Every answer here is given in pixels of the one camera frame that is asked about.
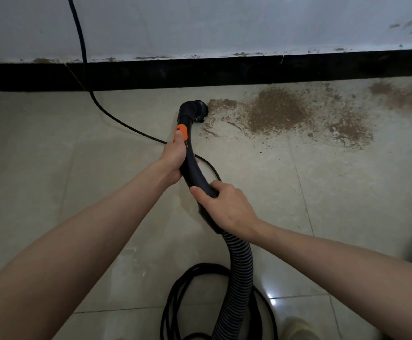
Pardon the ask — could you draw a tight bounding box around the person's left hand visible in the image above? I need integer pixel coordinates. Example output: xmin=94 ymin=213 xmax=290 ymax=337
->
xmin=154 ymin=130 xmax=200 ymax=188

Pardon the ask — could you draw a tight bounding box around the person's right hand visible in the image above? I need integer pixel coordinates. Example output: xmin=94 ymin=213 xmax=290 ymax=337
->
xmin=189 ymin=180 xmax=274 ymax=247

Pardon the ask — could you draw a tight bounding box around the black ribbed vacuum hose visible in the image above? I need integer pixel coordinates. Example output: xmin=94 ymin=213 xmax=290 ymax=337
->
xmin=173 ymin=99 xmax=255 ymax=340

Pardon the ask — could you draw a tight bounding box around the brown dirt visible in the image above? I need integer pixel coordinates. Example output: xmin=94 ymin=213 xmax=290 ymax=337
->
xmin=200 ymin=78 xmax=412 ymax=151

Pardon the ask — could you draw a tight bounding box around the black power cord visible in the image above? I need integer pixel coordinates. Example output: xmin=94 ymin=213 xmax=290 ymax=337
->
xmin=66 ymin=0 xmax=279 ymax=340

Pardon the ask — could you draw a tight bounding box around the person's right forearm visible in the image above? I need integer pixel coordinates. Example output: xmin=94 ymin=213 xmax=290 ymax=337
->
xmin=261 ymin=222 xmax=412 ymax=340

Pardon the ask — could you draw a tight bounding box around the person's left forearm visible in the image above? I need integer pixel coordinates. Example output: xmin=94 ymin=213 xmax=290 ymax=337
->
xmin=0 ymin=162 xmax=173 ymax=340

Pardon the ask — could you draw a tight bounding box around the person's right shoe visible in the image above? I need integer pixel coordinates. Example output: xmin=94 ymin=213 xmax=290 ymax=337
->
xmin=283 ymin=316 xmax=322 ymax=340

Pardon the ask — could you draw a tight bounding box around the black baseboard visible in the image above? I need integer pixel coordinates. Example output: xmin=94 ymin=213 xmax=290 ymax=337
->
xmin=0 ymin=48 xmax=412 ymax=130

